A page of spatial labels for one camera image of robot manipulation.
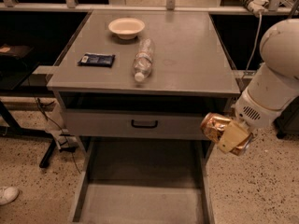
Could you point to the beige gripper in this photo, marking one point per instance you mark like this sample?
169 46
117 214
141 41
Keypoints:
250 112

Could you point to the crushed orange soda can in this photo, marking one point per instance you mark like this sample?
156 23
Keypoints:
213 126

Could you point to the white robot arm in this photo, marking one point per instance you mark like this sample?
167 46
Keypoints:
274 86

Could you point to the grey drawer cabinet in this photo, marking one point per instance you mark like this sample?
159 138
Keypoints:
190 75

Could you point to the open grey lower drawer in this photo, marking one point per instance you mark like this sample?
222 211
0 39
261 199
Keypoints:
144 181

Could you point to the grey closed drawer front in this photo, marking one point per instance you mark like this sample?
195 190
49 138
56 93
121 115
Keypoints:
118 124

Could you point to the clear plastic water bottle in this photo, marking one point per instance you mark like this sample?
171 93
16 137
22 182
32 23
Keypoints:
143 61

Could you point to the white power strip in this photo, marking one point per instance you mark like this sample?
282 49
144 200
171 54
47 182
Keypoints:
256 7

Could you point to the white paper bowl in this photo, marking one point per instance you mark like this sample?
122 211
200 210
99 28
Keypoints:
126 28

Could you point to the blue snack packet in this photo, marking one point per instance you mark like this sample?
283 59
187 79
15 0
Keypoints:
97 60

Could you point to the black side table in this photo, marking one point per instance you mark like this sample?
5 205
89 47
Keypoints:
15 81

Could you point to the white sneaker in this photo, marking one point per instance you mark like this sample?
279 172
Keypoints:
8 195

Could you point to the black drawer handle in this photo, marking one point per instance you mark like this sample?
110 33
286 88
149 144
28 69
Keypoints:
144 124

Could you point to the metal rail frame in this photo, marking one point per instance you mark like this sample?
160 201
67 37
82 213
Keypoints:
137 7

